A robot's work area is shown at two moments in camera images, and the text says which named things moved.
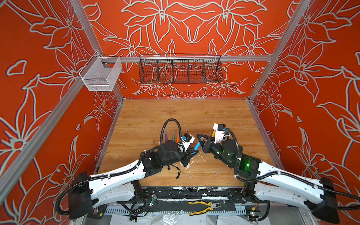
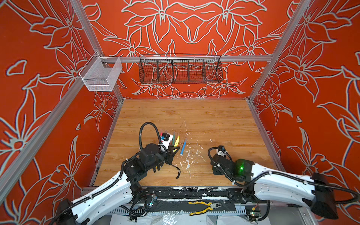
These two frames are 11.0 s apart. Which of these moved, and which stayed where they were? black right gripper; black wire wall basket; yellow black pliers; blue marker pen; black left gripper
Moved: blue marker pen; black left gripper; black right gripper
Stayed: black wire wall basket; yellow black pliers
